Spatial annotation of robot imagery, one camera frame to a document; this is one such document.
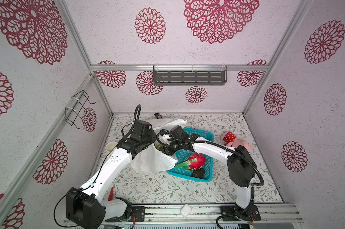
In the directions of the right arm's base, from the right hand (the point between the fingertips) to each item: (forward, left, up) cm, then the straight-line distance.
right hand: (160, 149), depth 85 cm
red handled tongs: (-23, +27, -11) cm, 37 cm away
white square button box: (-29, -15, -13) cm, 35 cm away
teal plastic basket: (+15, -29, -5) cm, 34 cm away
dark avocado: (-11, -23, -8) cm, 27 cm away
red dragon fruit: (-5, -21, -5) cm, 22 cm away
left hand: (+4, +2, +9) cm, 10 cm away
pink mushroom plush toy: (+13, -47, -8) cm, 50 cm away
